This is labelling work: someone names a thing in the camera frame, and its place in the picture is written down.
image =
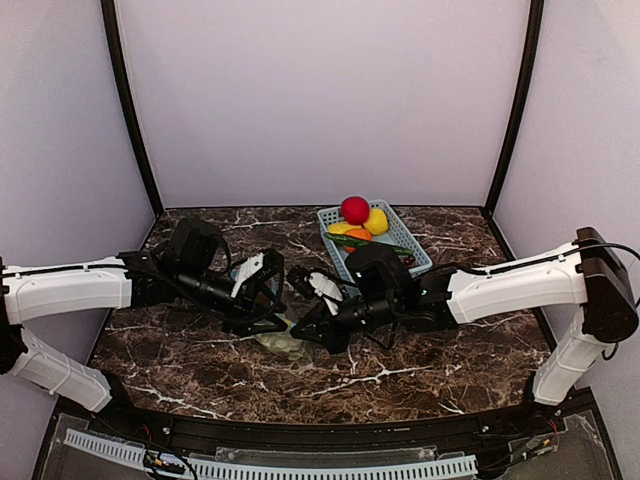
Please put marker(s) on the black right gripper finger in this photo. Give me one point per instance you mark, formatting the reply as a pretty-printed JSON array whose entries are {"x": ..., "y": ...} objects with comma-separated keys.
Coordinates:
[
  {"x": 313, "y": 324},
  {"x": 333, "y": 342}
]

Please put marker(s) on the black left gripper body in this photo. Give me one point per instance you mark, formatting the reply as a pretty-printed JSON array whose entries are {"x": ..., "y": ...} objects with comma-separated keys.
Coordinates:
[{"x": 261, "y": 292}]

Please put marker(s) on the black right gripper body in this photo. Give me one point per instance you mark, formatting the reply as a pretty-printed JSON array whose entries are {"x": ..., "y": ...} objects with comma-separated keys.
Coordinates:
[{"x": 321, "y": 330}]

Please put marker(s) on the clear zip top bag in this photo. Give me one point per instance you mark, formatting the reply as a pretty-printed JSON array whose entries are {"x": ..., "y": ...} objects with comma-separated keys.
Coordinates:
[{"x": 300, "y": 363}]

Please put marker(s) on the white toy cauliflower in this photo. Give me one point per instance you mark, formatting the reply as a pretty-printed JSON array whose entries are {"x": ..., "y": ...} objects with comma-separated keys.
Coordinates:
[{"x": 284, "y": 345}]

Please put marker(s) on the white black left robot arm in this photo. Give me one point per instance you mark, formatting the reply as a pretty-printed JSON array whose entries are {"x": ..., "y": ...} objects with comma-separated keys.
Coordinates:
[{"x": 246, "y": 296}]

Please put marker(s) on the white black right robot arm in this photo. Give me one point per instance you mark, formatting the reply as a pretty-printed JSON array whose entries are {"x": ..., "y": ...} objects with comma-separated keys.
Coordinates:
[{"x": 586, "y": 273}]

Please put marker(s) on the green toy cucumber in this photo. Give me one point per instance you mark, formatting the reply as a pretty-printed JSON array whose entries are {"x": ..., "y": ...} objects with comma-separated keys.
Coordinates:
[{"x": 353, "y": 242}]

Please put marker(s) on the orange toy orange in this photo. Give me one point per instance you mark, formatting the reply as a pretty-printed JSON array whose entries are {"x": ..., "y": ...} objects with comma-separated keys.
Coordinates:
[{"x": 361, "y": 233}]

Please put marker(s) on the small yellow toy fruit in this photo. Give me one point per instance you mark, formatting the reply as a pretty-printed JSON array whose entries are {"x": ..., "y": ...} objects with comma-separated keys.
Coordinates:
[{"x": 342, "y": 228}]

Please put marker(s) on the light blue perforated basket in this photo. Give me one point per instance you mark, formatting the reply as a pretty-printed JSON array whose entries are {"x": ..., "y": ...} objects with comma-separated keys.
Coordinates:
[{"x": 397, "y": 234}]

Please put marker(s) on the yellow toy lemon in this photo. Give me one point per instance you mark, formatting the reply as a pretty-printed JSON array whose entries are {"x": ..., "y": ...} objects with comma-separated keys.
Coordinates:
[{"x": 377, "y": 222}]

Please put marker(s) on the red toy apple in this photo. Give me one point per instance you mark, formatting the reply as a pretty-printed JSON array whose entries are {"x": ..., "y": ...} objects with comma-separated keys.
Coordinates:
[{"x": 355, "y": 210}]

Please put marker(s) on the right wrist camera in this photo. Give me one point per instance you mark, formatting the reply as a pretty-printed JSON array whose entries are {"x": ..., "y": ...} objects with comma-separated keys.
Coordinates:
[{"x": 316, "y": 284}]

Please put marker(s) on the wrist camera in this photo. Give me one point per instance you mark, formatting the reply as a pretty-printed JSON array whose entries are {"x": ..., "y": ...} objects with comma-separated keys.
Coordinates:
[
  {"x": 316, "y": 284},
  {"x": 258, "y": 268}
]

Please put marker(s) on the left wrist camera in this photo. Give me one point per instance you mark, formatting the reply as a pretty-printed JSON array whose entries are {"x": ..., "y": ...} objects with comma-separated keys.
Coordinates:
[{"x": 258, "y": 268}]

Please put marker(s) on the light blue slotted cable duct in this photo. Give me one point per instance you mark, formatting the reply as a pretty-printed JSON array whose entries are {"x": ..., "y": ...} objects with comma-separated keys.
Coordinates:
[{"x": 228, "y": 463}]

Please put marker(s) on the black front frame rail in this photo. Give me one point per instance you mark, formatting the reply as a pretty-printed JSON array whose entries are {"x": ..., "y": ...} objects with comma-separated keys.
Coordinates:
[{"x": 483, "y": 432}]

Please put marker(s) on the black left rear frame post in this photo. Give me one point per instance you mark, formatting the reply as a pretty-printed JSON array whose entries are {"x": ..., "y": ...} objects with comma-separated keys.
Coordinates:
[{"x": 127, "y": 105}]

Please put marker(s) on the black frame post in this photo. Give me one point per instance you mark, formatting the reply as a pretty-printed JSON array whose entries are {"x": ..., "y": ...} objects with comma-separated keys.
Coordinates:
[
  {"x": 525, "y": 74},
  {"x": 127, "y": 105}
]

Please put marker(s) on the black right rear frame post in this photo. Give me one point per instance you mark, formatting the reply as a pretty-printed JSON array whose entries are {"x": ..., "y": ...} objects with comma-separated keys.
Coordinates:
[{"x": 525, "y": 74}]

